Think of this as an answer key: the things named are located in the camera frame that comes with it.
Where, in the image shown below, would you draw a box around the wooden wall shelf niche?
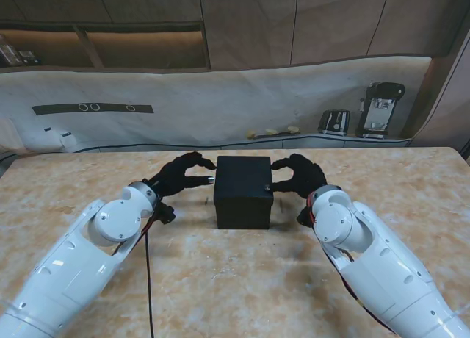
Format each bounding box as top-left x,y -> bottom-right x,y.
0,20 -> 212,69

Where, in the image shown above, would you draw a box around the black open gift box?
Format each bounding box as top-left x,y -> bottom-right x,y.
214,200 -> 273,230

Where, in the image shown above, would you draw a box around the white protective cloth cover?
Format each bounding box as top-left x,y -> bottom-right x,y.
0,54 -> 433,155

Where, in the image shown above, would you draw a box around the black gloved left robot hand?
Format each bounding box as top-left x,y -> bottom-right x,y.
142,151 -> 217,200

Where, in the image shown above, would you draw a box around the black device on shelf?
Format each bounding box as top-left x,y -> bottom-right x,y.
17,49 -> 42,65

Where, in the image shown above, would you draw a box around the red black left arm cables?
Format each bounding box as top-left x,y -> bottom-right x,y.
109,205 -> 165,338

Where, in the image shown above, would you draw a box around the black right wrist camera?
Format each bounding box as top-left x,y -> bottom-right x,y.
296,207 -> 315,229

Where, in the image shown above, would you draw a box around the yellow fruit pieces on board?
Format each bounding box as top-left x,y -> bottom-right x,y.
245,126 -> 301,139

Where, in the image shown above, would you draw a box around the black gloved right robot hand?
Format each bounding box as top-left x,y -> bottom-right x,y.
264,153 -> 328,200

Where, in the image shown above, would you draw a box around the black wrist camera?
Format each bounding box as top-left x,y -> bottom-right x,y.
296,207 -> 315,229
156,202 -> 177,225

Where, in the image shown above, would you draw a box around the black silver coffee machine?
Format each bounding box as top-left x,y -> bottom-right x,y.
355,82 -> 406,140

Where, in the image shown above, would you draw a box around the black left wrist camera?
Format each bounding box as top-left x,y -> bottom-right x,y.
156,202 -> 177,225

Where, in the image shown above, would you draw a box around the grey counter ledge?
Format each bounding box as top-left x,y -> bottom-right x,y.
0,132 -> 412,159

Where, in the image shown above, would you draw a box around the black toaster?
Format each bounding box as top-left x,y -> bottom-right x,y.
317,109 -> 351,136

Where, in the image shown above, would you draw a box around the black gift box lid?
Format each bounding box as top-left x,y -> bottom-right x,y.
213,156 -> 275,206

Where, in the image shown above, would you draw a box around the dark strip with white rings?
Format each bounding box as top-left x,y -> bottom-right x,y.
31,102 -> 155,116

